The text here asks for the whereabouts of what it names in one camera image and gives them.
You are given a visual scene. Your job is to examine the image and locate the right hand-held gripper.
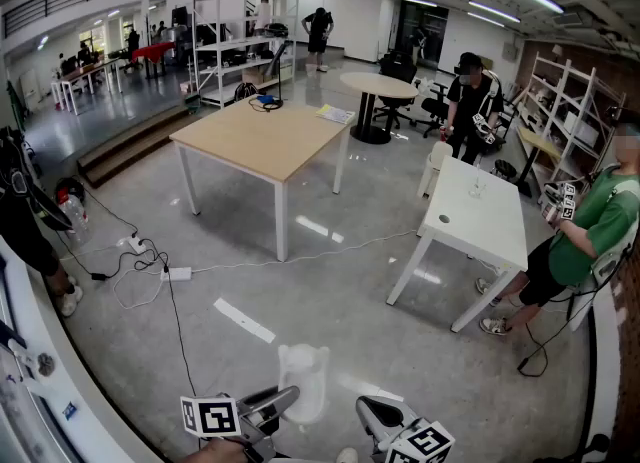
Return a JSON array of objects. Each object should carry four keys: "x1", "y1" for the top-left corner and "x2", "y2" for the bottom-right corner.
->
[{"x1": 355, "y1": 395, "x2": 456, "y2": 463}]

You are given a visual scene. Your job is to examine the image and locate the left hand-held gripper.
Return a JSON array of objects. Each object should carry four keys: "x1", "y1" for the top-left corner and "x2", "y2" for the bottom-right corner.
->
[{"x1": 180, "y1": 385, "x2": 301, "y2": 463}]

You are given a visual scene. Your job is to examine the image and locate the person's left forearm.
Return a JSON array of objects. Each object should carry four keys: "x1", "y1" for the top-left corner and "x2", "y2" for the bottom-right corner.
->
[{"x1": 177, "y1": 436, "x2": 250, "y2": 463}]

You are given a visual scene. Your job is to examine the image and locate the long white power strip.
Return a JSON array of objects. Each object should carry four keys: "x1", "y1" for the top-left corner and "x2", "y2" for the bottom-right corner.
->
[{"x1": 159, "y1": 266, "x2": 194, "y2": 283}]

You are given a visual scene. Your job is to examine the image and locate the white desk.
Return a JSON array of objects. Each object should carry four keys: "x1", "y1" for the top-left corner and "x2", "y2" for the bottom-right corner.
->
[{"x1": 385, "y1": 154, "x2": 530, "y2": 333}]

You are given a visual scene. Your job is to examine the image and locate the white cabinet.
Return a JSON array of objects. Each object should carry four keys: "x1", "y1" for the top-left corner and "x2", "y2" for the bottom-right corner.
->
[{"x1": 0, "y1": 235, "x2": 166, "y2": 463}]

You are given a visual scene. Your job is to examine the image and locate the clear glass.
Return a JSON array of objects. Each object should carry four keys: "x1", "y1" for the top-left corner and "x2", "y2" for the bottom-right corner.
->
[{"x1": 468, "y1": 165, "x2": 487, "y2": 200}]

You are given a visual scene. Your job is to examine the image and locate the square wooden table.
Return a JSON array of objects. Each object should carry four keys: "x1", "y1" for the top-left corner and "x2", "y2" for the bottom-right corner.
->
[{"x1": 168, "y1": 95, "x2": 354, "y2": 263}]

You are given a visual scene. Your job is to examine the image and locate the white plastic chair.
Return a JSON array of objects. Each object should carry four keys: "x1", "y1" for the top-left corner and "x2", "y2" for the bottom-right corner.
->
[{"x1": 417, "y1": 140, "x2": 454, "y2": 200}]

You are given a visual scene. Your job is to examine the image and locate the large clear water bottle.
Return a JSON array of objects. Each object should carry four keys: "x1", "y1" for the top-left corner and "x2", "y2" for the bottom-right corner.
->
[{"x1": 55, "y1": 189, "x2": 92, "y2": 247}]

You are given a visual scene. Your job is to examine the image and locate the yellow-green book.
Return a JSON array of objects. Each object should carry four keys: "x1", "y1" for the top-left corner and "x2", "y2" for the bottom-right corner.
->
[{"x1": 314, "y1": 103, "x2": 356, "y2": 126}]

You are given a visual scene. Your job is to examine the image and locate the wooden steps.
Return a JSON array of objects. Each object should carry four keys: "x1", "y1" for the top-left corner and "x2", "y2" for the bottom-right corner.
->
[{"x1": 77, "y1": 103, "x2": 201, "y2": 190}]

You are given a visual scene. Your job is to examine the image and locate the black bag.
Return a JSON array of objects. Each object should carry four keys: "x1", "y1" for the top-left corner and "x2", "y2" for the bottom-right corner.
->
[{"x1": 53, "y1": 176, "x2": 86, "y2": 207}]

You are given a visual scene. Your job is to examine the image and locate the black office chair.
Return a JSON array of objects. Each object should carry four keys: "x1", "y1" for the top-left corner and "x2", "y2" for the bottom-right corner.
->
[
  {"x1": 372, "y1": 50, "x2": 419, "y2": 130},
  {"x1": 412, "y1": 81, "x2": 451, "y2": 138}
]

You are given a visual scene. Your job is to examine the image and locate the round wooden table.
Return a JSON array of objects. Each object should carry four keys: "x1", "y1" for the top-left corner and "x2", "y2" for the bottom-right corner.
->
[{"x1": 339, "y1": 71, "x2": 420, "y2": 146}]

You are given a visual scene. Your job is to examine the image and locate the black desk lamp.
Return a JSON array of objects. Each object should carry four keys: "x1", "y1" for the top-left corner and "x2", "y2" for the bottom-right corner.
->
[{"x1": 260, "y1": 40, "x2": 297, "y2": 113}]

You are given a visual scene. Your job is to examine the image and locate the white metal shelf rack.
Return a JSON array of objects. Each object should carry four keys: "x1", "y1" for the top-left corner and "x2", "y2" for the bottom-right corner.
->
[{"x1": 191, "y1": 0, "x2": 301, "y2": 110}]

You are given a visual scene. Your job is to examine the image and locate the red cloth table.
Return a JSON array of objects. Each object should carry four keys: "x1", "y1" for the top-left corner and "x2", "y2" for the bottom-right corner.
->
[{"x1": 130, "y1": 41, "x2": 176, "y2": 80}]

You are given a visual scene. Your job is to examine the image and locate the long white tables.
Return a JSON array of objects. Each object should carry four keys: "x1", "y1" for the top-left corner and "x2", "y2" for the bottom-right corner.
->
[{"x1": 49, "y1": 58, "x2": 124, "y2": 116}]

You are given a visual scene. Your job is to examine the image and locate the white floor cable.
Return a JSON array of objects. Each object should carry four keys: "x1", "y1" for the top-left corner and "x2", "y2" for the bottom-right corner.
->
[{"x1": 192, "y1": 229, "x2": 419, "y2": 275}]

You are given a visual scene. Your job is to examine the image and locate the thin black floor cable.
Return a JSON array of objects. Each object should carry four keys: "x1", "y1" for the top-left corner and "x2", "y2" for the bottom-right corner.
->
[{"x1": 517, "y1": 323, "x2": 551, "y2": 378}]

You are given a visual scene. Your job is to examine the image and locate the white wall shelf rack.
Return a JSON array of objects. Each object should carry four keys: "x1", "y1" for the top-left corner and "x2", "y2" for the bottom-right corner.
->
[{"x1": 517, "y1": 50, "x2": 627, "y2": 197}]

